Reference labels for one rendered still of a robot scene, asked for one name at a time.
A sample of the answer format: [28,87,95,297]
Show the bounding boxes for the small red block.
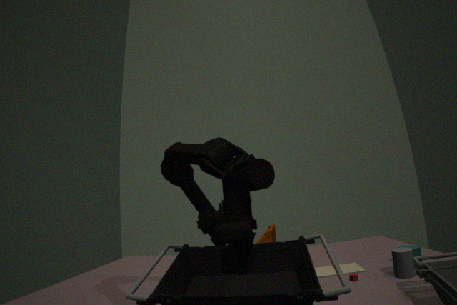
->
[349,274,358,282]

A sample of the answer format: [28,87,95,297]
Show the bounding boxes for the dark grey cylinder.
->
[391,247,416,279]

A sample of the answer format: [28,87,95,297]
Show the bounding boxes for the beige flat rectangular panel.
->
[314,262,366,278]

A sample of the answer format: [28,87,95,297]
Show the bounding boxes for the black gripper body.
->
[216,193,257,240]

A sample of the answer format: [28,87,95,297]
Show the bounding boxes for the small teal block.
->
[397,245,422,257]

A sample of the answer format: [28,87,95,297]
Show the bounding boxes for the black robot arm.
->
[161,137,275,246]

